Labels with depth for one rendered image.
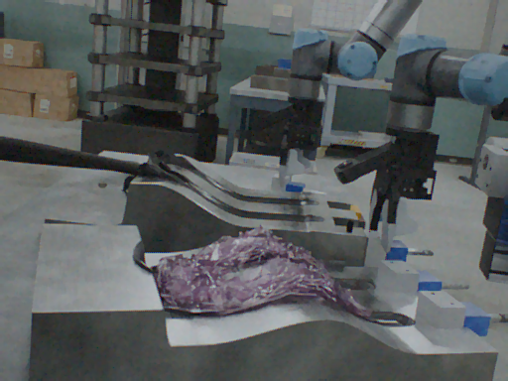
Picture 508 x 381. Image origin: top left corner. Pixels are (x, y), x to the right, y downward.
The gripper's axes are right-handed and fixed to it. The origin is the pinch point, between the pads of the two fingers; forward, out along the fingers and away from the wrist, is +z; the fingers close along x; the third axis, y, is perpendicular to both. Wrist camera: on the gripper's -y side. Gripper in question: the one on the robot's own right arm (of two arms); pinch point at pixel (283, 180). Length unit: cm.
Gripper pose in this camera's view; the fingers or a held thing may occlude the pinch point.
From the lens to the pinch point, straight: 154.2
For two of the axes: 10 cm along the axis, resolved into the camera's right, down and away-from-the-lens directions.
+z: -1.1, 9.7, 2.4
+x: 2.7, -2.0, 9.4
